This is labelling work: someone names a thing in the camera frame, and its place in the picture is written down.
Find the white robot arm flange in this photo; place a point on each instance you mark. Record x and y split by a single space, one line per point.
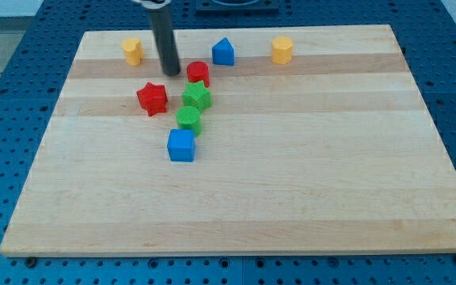
153 4

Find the blue triangle block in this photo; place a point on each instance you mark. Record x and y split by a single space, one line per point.
223 53

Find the yellow hexagon block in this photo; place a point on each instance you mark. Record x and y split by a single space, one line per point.
282 50

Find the blue cube block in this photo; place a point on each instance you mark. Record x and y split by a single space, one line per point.
181 145

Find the green cylinder block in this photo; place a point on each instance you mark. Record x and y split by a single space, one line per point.
189 117

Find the green star block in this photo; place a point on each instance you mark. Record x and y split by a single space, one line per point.
197 95

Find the red cylinder block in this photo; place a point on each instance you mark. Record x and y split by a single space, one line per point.
198 71

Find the red star block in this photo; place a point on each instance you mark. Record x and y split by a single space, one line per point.
153 98

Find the wooden board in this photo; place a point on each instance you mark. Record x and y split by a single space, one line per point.
333 153

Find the yellow heart block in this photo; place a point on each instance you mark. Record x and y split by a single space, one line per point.
133 51

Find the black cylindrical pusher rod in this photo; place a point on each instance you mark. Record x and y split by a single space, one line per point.
162 28

